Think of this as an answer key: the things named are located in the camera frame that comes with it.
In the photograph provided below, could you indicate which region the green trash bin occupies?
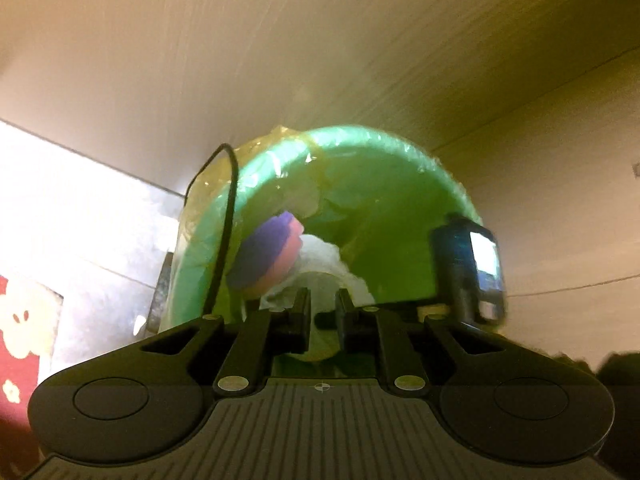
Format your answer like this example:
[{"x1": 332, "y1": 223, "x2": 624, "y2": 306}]
[{"x1": 160, "y1": 122, "x2": 493, "y2": 376}]

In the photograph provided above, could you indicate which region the purple eggplant sponge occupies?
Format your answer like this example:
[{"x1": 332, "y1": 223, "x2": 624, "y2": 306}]
[{"x1": 227, "y1": 211, "x2": 306, "y2": 293}]

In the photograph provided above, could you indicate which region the black wire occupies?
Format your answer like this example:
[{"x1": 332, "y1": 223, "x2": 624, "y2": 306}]
[{"x1": 184, "y1": 144, "x2": 238, "y2": 317}]

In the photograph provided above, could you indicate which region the red floral mat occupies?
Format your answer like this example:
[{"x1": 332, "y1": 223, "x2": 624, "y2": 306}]
[{"x1": 0, "y1": 274, "x2": 65, "y2": 471}]

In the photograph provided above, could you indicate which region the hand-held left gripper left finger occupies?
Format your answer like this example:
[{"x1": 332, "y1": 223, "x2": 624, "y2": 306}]
[{"x1": 142, "y1": 287, "x2": 312, "y2": 395}]

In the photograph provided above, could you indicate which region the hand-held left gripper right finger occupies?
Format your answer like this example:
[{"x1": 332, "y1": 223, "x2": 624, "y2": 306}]
[{"x1": 335, "y1": 287, "x2": 501, "y2": 395}]

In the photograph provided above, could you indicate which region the white tissue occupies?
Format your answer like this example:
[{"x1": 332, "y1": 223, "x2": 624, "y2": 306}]
[{"x1": 260, "y1": 234, "x2": 378, "y2": 361}]

